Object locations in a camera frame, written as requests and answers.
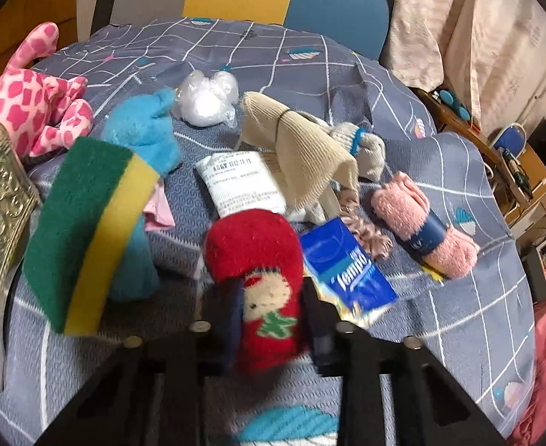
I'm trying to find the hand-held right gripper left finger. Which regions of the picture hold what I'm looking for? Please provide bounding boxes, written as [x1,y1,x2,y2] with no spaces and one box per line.
[34,279,247,446]

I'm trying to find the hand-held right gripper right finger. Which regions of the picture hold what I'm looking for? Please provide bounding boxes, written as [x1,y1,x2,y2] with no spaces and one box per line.
[301,276,510,446]

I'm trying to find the red fuzzy doll sock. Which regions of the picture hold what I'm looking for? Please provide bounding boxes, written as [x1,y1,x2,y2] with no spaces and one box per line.
[203,209,308,372]

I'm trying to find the pink satin scrunchie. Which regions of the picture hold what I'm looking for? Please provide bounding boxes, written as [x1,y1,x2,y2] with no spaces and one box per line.
[335,188,393,261]

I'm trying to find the blue tissue pack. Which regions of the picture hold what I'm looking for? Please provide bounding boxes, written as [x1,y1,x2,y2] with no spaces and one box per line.
[299,217,398,321]

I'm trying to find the small pink cloth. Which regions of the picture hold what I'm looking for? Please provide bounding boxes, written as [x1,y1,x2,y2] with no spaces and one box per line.
[143,190,174,232]

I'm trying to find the white labelled packet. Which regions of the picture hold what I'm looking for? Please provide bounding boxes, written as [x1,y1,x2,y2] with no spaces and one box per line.
[194,150,287,218]

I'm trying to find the pink fuzzy sock roll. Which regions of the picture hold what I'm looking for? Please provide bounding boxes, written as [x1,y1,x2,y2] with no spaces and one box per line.
[370,172,480,280]

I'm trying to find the green and yellow sponge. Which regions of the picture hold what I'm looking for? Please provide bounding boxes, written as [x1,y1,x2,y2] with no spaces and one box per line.
[22,137,161,335]

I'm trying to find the beige ribbed knit cloth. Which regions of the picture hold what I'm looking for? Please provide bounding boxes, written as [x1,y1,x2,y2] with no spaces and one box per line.
[240,91,360,221]

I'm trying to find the white sock blue stripe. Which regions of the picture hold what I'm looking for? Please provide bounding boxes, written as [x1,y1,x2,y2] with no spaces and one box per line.
[329,122,386,182]

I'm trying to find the blue plush toy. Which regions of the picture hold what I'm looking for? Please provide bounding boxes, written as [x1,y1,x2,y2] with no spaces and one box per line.
[101,88,182,300]

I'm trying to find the white storage shelf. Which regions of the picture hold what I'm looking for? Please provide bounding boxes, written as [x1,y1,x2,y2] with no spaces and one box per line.
[519,236,546,304]

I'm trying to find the white crumpled plastic bag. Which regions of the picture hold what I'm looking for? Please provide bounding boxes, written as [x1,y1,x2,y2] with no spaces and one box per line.
[171,71,240,127]

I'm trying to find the blue round-lobed gadget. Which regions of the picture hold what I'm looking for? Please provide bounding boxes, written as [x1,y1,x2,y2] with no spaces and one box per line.
[433,87,472,122]

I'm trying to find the wooden side table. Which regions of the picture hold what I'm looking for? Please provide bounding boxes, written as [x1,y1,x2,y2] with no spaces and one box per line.
[415,86,546,237]

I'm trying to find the blue folding chair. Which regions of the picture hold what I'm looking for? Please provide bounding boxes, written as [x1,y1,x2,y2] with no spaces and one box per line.
[490,122,527,159]

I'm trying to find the grey grid printed bedsheet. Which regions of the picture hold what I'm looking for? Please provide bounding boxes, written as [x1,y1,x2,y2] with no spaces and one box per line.
[0,16,538,446]

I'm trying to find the pink spotted plush toy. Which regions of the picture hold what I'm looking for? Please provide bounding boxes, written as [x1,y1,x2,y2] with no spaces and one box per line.
[0,22,94,159]

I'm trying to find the beige patterned curtain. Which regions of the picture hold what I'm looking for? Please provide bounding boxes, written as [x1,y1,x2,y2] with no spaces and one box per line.
[387,0,546,122]

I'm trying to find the wooden cabinet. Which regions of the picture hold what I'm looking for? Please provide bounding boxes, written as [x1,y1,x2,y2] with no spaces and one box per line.
[0,0,79,91]

